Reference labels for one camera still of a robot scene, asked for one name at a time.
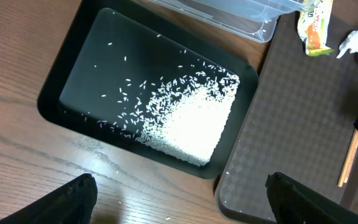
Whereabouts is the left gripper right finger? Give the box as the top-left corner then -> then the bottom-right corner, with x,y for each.
265,172 -> 358,224

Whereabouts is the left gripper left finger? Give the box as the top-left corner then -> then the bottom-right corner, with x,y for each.
0,174 -> 98,224

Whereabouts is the wooden chopstick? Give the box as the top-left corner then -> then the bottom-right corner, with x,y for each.
337,129 -> 358,187

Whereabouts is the brown serving tray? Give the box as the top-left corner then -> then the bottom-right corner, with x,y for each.
214,13 -> 358,223

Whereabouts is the white rice pile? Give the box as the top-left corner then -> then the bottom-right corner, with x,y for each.
82,34 -> 241,167

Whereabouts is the black plastic tray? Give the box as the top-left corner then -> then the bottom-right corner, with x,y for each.
37,1 -> 259,179

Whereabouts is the yellow snack wrapper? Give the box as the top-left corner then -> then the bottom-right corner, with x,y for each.
297,0 -> 334,57

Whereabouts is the clear plastic bin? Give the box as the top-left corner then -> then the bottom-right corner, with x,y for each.
151,0 -> 318,43

